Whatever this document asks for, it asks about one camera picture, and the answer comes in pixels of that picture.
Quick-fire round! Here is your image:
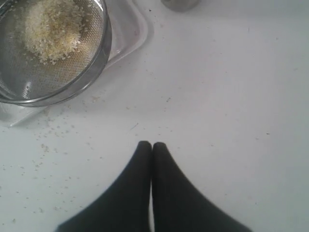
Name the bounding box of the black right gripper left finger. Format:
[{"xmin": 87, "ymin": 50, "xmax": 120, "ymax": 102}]
[{"xmin": 57, "ymin": 141, "xmax": 152, "ymax": 232}]

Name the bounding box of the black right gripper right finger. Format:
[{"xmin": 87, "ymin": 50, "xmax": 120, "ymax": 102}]
[{"xmin": 152, "ymin": 142, "xmax": 250, "ymax": 232}]

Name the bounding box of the small steel cup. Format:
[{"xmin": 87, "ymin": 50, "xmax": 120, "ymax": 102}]
[{"xmin": 161, "ymin": 0, "xmax": 200, "ymax": 12}]

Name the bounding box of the round steel mesh sieve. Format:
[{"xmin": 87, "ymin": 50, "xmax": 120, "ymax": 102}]
[{"xmin": 0, "ymin": 0, "xmax": 112, "ymax": 107}]

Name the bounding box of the yellow grain pile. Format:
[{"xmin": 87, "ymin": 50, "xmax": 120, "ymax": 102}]
[{"xmin": 10, "ymin": 0, "xmax": 94, "ymax": 65}]

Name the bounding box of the white rectangular tray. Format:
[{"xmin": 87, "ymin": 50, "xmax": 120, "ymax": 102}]
[{"xmin": 0, "ymin": 0, "xmax": 149, "ymax": 128}]

